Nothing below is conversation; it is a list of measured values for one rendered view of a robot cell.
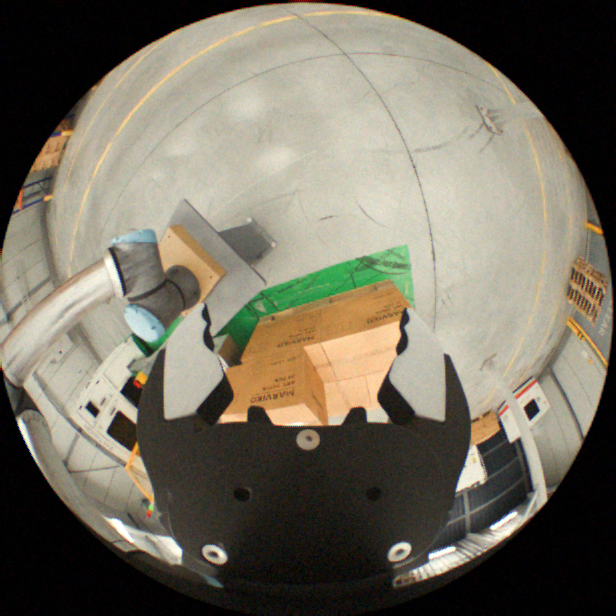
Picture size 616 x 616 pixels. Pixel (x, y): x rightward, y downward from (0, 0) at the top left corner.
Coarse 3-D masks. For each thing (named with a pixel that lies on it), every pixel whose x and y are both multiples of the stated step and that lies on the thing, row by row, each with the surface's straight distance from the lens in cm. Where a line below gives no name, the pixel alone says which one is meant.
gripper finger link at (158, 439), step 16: (160, 352) 9; (160, 368) 9; (160, 384) 8; (144, 400) 8; (160, 400) 7; (144, 416) 8; (160, 416) 7; (192, 416) 6; (144, 432) 7; (160, 432) 7; (176, 432) 6; (192, 432) 6; (144, 448) 7; (160, 448) 7; (176, 448) 6; (144, 464) 7; (160, 464) 7; (160, 480) 6; (160, 496) 6; (160, 512) 7
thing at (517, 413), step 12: (504, 108) 250; (516, 108) 243; (528, 108) 238; (492, 120) 258; (504, 120) 256; (492, 372) 360; (24, 384) 399; (504, 384) 351; (504, 396) 352; (516, 408) 343; (516, 420) 346; (528, 432) 344; (528, 444) 342; (528, 456) 351; (540, 468) 355; (540, 480) 358; (540, 492) 362; (540, 504) 370
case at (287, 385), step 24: (264, 360) 116; (288, 360) 104; (240, 384) 113; (264, 384) 101; (288, 384) 92; (312, 384) 103; (240, 408) 101; (264, 408) 91; (288, 408) 86; (312, 408) 91
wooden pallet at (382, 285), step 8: (384, 280) 151; (360, 288) 147; (368, 288) 148; (376, 288) 143; (384, 288) 139; (336, 296) 147; (344, 296) 148; (352, 296) 149; (360, 296) 136; (304, 304) 153; (312, 304) 150; (320, 304) 142; (328, 304) 138; (280, 312) 159; (288, 312) 157; (296, 312) 156; (304, 312) 141; (264, 320) 161; (272, 320) 158
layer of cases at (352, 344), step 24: (312, 312) 136; (336, 312) 126; (360, 312) 118; (384, 312) 113; (264, 336) 138; (288, 336) 123; (312, 336) 113; (336, 336) 105; (360, 336) 104; (384, 336) 109; (312, 360) 116; (336, 360) 116; (360, 360) 119; (384, 360) 124; (336, 384) 137; (360, 384) 141; (336, 408) 172
